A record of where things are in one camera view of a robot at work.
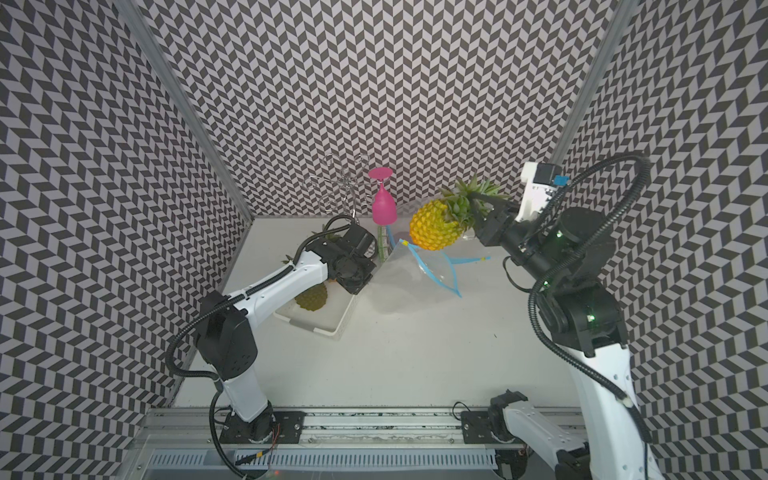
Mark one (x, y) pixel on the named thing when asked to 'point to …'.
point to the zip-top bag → (409, 273)
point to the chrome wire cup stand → (344, 185)
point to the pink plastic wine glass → (384, 205)
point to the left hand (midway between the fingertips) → (374, 279)
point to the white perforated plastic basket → (325, 320)
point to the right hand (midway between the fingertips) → (472, 204)
